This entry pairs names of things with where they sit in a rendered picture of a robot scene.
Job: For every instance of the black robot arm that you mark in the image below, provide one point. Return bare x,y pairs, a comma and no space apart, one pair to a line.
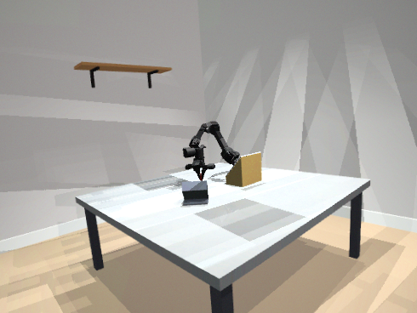
194,150

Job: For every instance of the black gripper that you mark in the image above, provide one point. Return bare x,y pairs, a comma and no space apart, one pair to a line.
204,167

